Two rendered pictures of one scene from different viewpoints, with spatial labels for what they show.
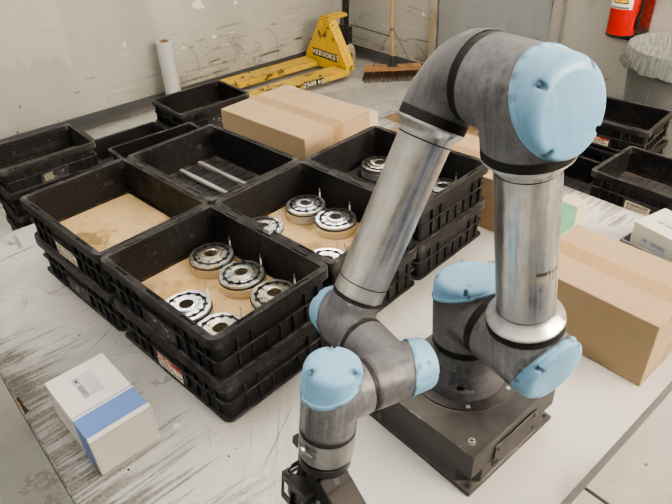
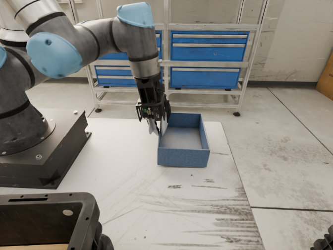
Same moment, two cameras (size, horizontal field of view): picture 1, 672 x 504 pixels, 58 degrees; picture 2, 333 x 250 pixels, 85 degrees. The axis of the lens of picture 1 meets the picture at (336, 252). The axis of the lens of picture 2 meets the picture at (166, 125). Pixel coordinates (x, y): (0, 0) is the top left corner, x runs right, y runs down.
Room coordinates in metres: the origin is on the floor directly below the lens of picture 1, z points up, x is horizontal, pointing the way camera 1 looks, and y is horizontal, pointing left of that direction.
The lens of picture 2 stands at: (0.83, 0.38, 1.13)
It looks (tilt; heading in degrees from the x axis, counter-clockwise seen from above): 35 degrees down; 223
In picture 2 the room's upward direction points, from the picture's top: straight up
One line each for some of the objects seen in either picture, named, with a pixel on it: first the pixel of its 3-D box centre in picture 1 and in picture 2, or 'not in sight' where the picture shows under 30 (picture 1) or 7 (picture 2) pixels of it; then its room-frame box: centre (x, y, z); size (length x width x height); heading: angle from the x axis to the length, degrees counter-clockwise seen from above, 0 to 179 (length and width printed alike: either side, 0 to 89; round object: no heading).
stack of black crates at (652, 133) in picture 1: (604, 159); not in sight; (2.50, -1.24, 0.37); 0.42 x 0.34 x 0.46; 40
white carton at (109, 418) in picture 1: (102, 410); not in sight; (0.81, 0.47, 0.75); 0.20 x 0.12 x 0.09; 42
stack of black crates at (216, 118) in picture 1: (207, 138); not in sight; (2.95, 0.64, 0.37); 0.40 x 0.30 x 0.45; 130
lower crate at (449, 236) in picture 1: (394, 215); not in sight; (1.46, -0.17, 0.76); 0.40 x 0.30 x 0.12; 45
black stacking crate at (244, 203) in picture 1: (316, 227); not in sight; (1.24, 0.04, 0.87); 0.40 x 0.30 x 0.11; 45
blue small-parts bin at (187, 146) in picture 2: not in sight; (181, 136); (0.44, 0.09, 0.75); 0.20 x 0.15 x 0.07; 41
